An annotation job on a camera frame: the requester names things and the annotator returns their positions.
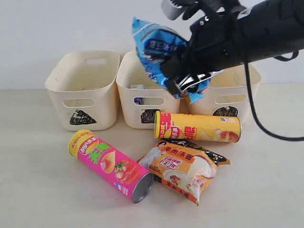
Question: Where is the orange instant noodle bag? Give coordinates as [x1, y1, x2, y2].
[138, 139, 230, 205]

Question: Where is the cream bin with circle mark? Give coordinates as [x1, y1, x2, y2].
[185, 65, 251, 123]

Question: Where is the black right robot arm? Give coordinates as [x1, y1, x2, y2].
[161, 0, 304, 96]

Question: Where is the blue instant noodle bag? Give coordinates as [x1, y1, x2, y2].
[132, 17, 210, 103]

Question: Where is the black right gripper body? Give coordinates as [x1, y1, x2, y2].
[180, 9, 247, 75]

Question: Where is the pink Lay's chips can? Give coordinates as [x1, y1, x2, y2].
[68, 130, 154, 203]

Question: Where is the cream bin with triangle mark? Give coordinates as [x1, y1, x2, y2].
[45, 51, 120, 131]

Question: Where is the cream bin with square mark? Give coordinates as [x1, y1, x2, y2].
[116, 51, 180, 129]

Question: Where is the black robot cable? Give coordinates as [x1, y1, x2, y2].
[243, 51, 304, 141]

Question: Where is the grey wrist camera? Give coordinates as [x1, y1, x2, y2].
[161, 0, 194, 20]

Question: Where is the yellow Lay's chips can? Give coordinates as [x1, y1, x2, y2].
[154, 111, 241, 143]

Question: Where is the white blue milk carton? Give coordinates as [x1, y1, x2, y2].
[129, 84, 145, 105]

